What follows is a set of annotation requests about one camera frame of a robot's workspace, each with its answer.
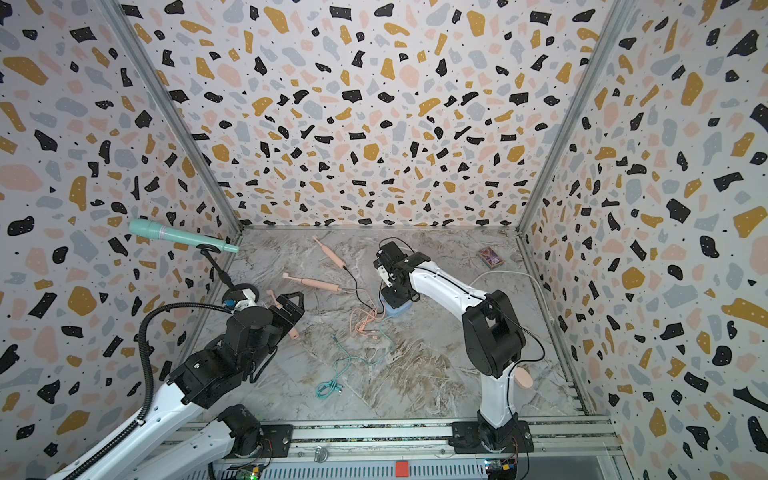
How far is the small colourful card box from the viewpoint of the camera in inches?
44.1

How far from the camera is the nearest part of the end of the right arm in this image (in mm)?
667

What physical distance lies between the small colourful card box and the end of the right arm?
→ 1.44ft
